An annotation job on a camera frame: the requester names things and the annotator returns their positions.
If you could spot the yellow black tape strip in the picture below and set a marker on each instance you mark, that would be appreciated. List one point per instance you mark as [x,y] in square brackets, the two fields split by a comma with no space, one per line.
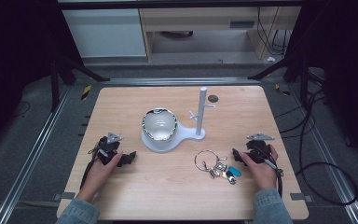
[282,90]
[86,92]

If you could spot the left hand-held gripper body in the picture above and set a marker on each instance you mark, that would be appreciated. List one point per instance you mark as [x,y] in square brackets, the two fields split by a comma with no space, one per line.
[109,146]

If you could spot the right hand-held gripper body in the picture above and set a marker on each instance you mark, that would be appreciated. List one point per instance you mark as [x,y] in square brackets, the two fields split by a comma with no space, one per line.
[257,146]

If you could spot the person's right hand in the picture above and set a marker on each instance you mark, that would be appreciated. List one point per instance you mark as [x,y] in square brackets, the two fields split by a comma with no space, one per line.
[261,174]

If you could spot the grey round table grommet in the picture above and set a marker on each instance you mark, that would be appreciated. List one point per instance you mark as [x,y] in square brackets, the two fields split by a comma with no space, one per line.
[213,98]

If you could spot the person's left hand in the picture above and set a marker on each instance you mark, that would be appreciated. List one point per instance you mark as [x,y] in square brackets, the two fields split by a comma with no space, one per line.
[98,177]

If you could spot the white cabinet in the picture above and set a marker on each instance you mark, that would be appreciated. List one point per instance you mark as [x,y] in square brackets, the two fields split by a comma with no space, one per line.
[105,32]

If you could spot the white stand with pegs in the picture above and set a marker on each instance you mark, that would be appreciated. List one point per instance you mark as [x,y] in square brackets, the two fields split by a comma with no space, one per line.
[200,112]

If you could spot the grey table bracket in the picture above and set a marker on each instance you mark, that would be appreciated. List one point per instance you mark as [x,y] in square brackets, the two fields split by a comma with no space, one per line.
[64,196]
[301,197]

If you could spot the long metal floor rail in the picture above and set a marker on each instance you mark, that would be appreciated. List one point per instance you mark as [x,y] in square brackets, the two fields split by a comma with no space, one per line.
[332,174]
[31,155]

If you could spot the black metal stand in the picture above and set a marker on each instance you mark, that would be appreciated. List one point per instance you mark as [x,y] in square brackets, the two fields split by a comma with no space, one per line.
[55,84]
[292,67]

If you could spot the light wooden desk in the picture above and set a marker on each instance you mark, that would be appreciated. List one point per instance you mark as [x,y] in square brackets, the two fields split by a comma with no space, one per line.
[199,18]

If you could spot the short metal floor rail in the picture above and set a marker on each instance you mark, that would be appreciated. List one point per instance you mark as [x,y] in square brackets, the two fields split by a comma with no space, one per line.
[180,81]

